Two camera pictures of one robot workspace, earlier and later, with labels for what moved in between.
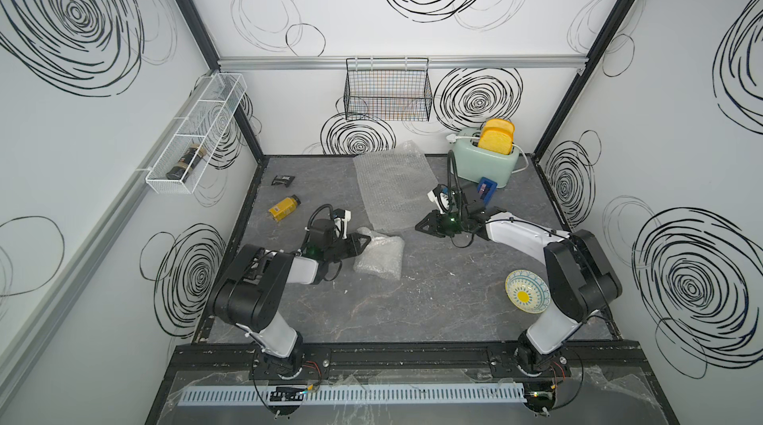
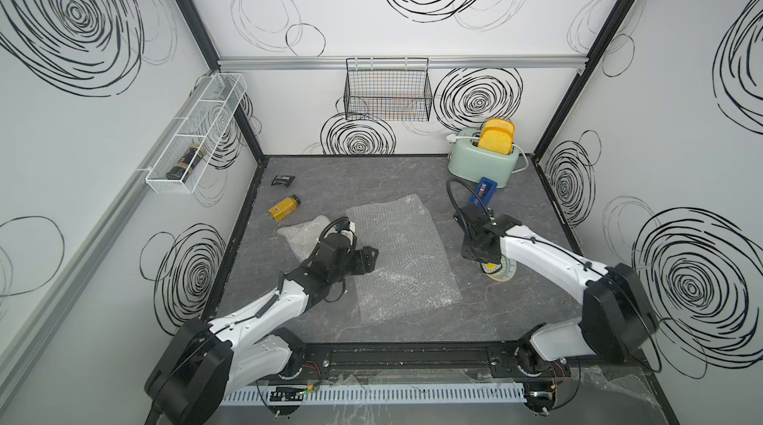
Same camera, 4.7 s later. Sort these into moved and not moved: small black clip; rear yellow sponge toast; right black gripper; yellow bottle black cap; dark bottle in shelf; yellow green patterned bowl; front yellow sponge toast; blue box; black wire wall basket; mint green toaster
Moved: yellow green patterned bowl; right black gripper
Not moved: yellow bottle black cap; rear yellow sponge toast; dark bottle in shelf; blue box; front yellow sponge toast; mint green toaster; small black clip; black wire wall basket
